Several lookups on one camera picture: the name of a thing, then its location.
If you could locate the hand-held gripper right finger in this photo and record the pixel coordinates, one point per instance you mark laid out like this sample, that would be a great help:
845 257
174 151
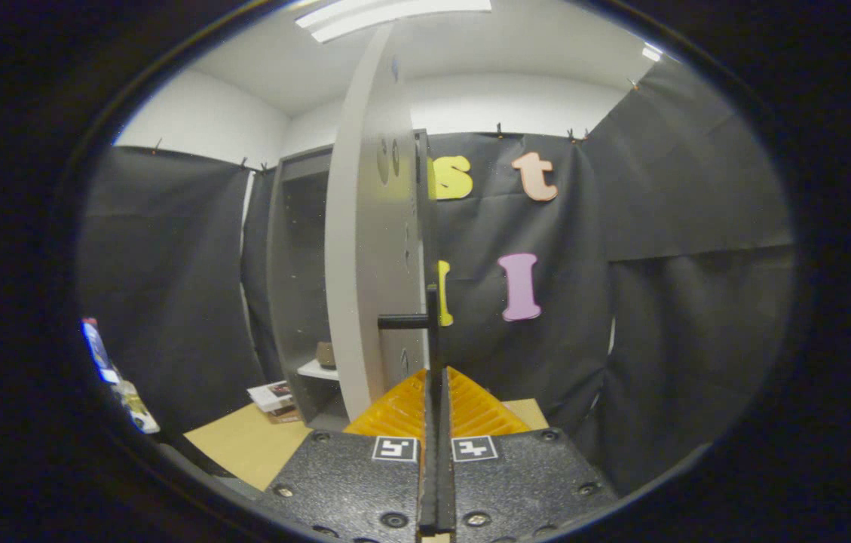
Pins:
523 483

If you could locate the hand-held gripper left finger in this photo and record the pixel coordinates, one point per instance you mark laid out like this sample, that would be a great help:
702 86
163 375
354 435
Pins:
350 483

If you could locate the grey shoe cabinet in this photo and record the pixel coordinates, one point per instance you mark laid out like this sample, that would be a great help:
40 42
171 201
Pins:
293 302

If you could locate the white shoe cabinet door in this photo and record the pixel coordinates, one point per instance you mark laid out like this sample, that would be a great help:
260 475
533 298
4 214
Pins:
365 249

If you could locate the stack of booklets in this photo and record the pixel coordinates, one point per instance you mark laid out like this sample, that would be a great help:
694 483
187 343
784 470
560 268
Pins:
273 396

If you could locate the black backdrop cloth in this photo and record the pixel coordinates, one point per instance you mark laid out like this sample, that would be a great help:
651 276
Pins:
659 302

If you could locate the yellowish printed packet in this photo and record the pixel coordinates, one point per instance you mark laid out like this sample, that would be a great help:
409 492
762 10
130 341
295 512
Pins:
135 407

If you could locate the blue and white packet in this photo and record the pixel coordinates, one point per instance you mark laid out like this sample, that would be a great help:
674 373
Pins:
99 351

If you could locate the small ceiling light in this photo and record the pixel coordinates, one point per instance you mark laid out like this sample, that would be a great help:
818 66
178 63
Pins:
651 53

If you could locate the long ceiling light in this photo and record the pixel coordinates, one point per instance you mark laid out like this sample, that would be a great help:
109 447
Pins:
395 13

